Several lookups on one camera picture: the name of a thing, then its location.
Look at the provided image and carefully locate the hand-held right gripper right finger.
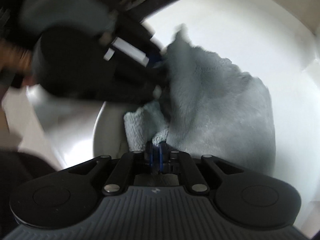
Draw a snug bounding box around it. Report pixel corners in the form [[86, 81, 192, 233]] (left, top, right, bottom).
[[157, 142, 245, 196]]

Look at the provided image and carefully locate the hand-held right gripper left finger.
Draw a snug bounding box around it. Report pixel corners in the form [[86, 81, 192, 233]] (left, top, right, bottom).
[[68, 141, 155, 196]]

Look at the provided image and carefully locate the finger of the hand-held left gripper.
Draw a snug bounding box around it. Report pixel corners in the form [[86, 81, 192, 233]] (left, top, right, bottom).
[[108, 54, 172, 103], [109, 14, 164, 67]]

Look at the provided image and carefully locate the grey fluffy cloth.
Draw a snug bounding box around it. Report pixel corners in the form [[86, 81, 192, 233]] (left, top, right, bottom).
[[124, 24, 277, 178]]

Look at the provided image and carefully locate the person's left hand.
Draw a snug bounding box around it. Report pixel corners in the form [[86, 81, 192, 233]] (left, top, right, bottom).
[[0, 40, 34, 88]]

